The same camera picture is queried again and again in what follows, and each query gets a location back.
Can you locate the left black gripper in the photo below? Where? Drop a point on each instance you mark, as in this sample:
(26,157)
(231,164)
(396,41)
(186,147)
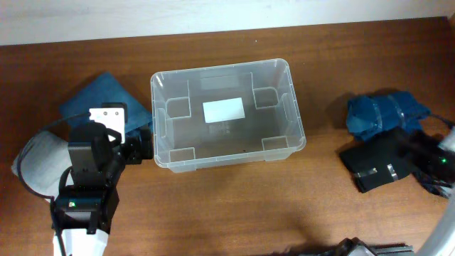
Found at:
(141,143)

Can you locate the light blue jeans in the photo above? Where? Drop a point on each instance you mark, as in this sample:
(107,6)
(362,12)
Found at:
(44,163)

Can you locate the black taped clothing bundle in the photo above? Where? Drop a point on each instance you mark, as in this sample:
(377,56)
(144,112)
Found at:
(379,161)

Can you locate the blue taped clothing bundle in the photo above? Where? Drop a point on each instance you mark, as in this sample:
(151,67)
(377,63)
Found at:
(371,115)

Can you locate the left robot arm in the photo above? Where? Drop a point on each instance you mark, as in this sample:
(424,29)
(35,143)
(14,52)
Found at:
(87,198)

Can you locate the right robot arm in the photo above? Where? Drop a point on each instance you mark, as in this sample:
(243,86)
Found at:
(433,158)

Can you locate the clear plastic storage container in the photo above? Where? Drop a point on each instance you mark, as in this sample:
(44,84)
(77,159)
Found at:
(271,130)

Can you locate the white label in container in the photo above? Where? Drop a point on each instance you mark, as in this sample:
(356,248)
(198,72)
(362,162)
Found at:
(223,110)

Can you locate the dark blue folded jeans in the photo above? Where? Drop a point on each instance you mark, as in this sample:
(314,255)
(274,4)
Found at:
(105,89)

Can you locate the dark navy clothing bundle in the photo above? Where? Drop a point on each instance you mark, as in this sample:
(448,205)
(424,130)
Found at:
(437,181)

